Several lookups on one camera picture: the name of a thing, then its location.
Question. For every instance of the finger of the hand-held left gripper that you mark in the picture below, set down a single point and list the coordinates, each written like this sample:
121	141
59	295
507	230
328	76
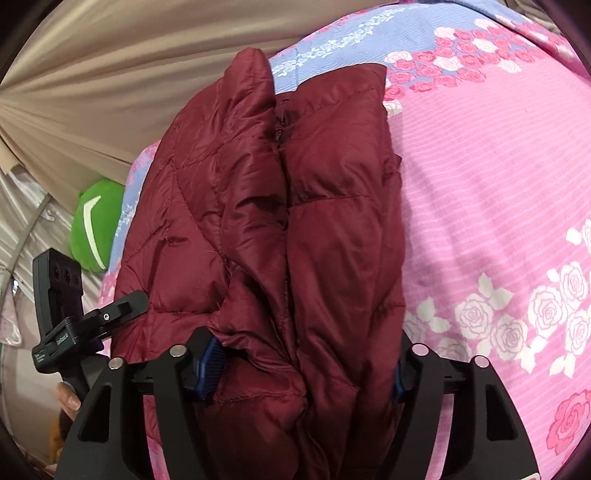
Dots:
127	304

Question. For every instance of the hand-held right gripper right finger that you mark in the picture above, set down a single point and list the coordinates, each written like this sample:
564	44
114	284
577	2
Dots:
398	381

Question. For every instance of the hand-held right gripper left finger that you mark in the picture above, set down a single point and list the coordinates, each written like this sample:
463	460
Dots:
207	369

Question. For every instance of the maroon quilted down jacket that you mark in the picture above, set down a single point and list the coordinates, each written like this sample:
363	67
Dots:
286	240

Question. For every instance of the person's left hand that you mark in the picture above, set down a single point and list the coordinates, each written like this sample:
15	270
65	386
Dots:
68	400

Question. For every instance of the silver shiny fabric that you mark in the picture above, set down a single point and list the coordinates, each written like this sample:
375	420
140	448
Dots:
27	240

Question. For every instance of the green plush pillow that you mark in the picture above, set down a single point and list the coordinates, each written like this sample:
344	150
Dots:
94	226

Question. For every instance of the orange fuzzy object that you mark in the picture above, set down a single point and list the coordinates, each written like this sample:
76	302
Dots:
57	438

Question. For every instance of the floral striped bed sheet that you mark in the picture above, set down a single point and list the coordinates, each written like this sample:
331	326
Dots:
485	194

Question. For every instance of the beige curtain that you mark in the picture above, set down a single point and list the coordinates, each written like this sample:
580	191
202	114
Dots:
115	83

